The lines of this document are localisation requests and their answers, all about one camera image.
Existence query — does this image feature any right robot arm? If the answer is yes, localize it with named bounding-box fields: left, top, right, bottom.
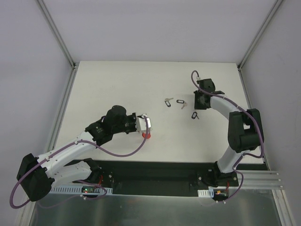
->
left=194, top=79, right=264, bottom=187

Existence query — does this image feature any left white cable duct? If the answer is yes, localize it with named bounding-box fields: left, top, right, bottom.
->
left=49, top=185, right=105, bottom=196

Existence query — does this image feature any black tag key middle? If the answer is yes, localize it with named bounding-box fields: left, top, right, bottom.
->
left=176, top=99, right=188, bottom=109

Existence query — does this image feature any right white cable duct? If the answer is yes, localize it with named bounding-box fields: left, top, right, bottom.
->
left=198, top=189, right=214, bottom=198

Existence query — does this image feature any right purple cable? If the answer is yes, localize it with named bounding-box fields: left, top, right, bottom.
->
left=190, top=70, right=264, bottom=205

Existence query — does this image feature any right aluminium rail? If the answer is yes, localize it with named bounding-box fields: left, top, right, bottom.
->
left=238, top=66, right=296, bottom=226

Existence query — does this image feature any black tag key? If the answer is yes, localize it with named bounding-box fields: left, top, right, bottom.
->
left=191, top=111, right=199, bottom=119
left=164, top=97, right=173, bottom=107
left=176, top=99, right=188, bottom=109

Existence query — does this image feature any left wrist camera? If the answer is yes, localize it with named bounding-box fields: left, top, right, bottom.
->
left=136, top=114, right=151, bottom=133

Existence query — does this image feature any right aluminium frame post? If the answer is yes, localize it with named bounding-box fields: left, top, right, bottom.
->
left=238, top=0, right=284, bottom=71

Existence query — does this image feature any left aluminium frame post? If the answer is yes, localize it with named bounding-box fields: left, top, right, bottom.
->
left=35, top=0, right=77, bottom=69

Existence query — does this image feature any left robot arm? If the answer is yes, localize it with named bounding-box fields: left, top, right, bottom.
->
left=12, top=105, right=151, bottom=202

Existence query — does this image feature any aluminium frame post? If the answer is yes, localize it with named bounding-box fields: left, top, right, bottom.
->
left=238, top=0, right=284, bottom=71
left=35, top=0, right=77, bottom=69

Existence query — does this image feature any red handled key organizer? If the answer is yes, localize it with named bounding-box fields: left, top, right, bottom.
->
left=142, top=128, right=152, bottom=139

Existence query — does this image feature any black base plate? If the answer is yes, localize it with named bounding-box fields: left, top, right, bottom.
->
left=56, top=159, right=269, bottom=197

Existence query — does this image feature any aluminium rail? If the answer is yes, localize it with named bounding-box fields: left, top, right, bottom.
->
left=15, top=62, right=79, bottom=226
left=238, top=66, right=296, bottom=226

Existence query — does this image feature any black tag key right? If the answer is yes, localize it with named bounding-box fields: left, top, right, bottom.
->
left=191, top=111, right=199, bottom=119

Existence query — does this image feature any white cable duct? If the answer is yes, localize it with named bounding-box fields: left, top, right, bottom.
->
left=198, top=189, right=214, bottom=198
left=49, top=185, right=105, bottom=196

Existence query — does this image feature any left aluminium rail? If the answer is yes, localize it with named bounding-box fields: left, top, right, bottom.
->
left=15, top=62, right=79, bottom=226

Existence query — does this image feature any black tag key far left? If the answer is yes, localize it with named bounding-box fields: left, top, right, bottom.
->
left=164, top=97, right=173, bottom=107

